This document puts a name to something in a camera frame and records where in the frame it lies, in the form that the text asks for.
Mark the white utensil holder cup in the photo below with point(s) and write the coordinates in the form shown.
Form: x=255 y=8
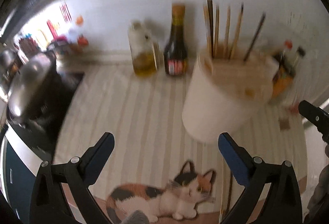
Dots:
x=223 y=94

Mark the steel wok lid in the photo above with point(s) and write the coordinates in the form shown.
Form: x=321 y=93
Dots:
x=29 y=87

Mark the dark chopstick in holder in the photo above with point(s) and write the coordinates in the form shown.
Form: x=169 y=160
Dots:
x=237 y=32
x=211 y=23
x=255 y=37

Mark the range hood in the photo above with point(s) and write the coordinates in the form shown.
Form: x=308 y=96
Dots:
x=16 y=13

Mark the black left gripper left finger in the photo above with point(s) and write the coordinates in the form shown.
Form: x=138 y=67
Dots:
x=48 y=201

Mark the dark soy sauce bottle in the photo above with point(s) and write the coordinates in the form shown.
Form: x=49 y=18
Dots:
x=175 y=52

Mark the black cap sauce bottle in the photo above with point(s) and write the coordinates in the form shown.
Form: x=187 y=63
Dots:
x=283 y=79

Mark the red cap sauce bottle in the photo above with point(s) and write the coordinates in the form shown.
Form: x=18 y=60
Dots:
x=280 y=55

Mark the black induction cooker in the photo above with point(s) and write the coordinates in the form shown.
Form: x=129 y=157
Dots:
x=41 y=133

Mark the dark chopstick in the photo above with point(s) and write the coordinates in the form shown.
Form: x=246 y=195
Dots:
x=211 y=23
x=255 y=37
x=229 y=194
x=237 y=32

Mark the clear oil bottle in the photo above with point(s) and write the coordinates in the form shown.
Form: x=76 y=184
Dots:
x=144 y=50

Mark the light wooden chopstick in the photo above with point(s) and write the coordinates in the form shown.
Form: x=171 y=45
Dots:
x=223 y=188

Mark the striped cat table mat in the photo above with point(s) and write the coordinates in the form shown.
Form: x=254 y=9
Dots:
x=144 y=115

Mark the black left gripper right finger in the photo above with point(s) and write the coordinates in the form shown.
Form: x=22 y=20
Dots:
x=283 y=200

